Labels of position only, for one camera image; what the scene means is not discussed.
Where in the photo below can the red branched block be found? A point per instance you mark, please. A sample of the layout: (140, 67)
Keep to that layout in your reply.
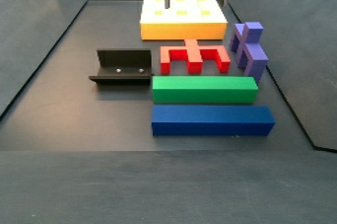
(193, 54)

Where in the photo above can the purple branched block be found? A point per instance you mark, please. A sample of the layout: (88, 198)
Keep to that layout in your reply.
(250, 57)

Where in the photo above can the yellow board with cutouts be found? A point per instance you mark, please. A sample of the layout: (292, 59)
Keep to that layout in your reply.
(189, 19)

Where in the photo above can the blue rectangular block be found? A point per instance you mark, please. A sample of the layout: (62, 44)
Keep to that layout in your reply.
(212, 120)

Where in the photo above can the black angle bracket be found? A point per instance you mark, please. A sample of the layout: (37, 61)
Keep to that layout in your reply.
(124, 67)

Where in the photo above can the green rectangular block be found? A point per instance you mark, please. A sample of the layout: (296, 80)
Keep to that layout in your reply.
(204, 89)

